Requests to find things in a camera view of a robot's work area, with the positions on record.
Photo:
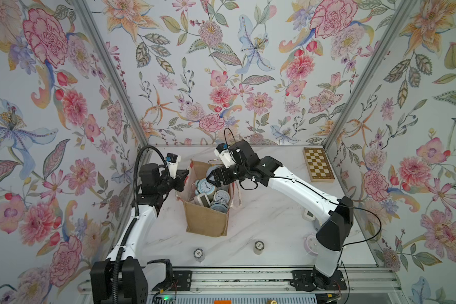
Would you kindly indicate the white round alarm clock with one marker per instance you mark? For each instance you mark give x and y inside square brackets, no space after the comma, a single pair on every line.
[222,197]

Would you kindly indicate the light blue twin bell clock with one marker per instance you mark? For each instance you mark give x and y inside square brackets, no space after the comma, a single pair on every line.
[202,186]

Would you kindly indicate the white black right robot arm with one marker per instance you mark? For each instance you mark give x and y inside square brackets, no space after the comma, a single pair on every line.
[336,214]

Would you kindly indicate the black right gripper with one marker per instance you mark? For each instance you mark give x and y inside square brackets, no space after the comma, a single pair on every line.
[218,173]

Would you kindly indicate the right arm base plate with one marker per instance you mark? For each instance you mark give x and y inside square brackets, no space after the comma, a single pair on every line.
[313,280]

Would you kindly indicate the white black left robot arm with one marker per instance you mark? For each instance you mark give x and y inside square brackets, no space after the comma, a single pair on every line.
[121,277]

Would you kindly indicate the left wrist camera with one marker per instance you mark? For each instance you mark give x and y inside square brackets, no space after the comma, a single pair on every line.
[172,160]

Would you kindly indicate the small silver cylinder clock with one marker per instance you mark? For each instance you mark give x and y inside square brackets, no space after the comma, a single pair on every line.
[199,255]

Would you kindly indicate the mint round alarm clock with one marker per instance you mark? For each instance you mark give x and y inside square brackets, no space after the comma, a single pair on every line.
[220,207]

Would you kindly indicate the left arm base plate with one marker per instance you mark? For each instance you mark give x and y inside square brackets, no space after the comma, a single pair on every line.
[178,280]

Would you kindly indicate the pink round alarm clock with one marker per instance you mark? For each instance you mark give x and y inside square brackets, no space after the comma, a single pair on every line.
[311,245]

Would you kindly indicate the wooden chess board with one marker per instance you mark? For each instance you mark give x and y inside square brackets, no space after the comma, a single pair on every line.
[318,165]

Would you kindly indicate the small white digital clock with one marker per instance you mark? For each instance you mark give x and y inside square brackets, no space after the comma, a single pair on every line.
[307,215]

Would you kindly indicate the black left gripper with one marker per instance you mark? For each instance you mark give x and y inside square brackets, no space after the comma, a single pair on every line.
[180,180]

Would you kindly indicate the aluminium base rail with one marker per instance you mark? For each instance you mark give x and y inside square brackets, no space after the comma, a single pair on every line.
[238,280]

